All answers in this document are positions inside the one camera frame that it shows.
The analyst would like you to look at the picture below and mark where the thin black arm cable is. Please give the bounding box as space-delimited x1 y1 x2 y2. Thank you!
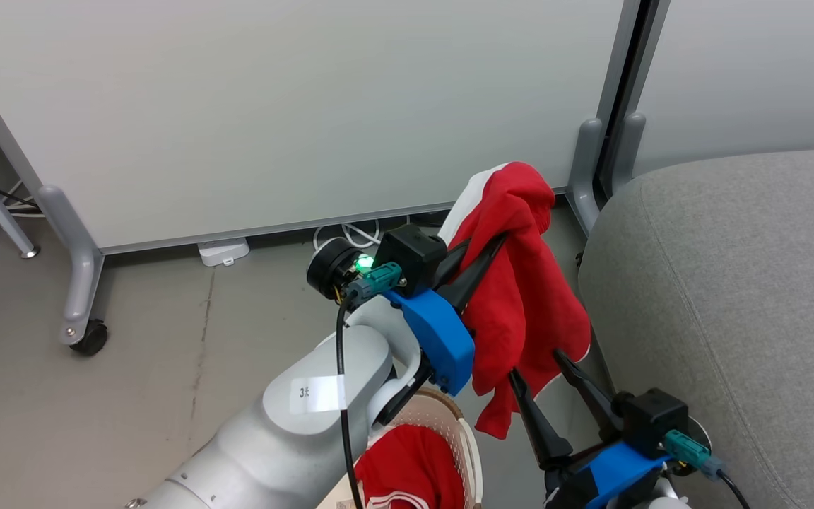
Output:
716 469 753 509
376 356 432 426
335 297 367 509

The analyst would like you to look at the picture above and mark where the red garment with white stripes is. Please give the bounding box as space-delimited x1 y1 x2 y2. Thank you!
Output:
354 424 466 509

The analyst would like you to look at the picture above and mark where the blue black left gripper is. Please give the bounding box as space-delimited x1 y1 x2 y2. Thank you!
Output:
307 233 509 397

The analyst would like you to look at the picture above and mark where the grey fabric sofa seat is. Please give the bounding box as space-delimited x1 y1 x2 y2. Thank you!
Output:
577 146 814 509

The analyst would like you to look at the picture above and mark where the teal right cable connector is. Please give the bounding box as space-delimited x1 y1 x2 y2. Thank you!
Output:
663 429 727 483

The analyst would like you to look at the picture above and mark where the teal left cable connector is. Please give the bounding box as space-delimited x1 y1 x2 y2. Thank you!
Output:
345 261 405 306

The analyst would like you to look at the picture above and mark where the grey partition foot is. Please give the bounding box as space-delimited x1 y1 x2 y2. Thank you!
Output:
608 112 647 200
35 185 108 347
565 118 605 235

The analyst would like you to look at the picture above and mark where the white power adapter box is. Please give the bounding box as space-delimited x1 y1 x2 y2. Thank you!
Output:
197 238 252 268

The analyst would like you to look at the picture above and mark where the white label sticker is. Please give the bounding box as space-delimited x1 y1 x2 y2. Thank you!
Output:
288 374 347 416

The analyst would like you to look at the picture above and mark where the white perforated laundry basket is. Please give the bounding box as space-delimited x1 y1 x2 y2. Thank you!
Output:
319 385 485 509

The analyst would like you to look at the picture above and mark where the black caster wheel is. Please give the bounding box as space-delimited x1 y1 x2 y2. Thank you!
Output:
69 320 110 357

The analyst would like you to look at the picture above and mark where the teal cable connector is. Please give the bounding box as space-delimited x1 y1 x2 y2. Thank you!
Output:
663 429 727 483
345 261 405 306

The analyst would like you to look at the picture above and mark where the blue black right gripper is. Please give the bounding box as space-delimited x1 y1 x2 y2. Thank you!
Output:
508 349 673 509

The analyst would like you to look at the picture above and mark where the white partition panel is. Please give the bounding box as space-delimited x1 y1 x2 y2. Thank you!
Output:
0 0 642 256
632 0 814 177

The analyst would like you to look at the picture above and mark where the red and white garment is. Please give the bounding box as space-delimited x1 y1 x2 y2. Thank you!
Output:
437 161 592 440

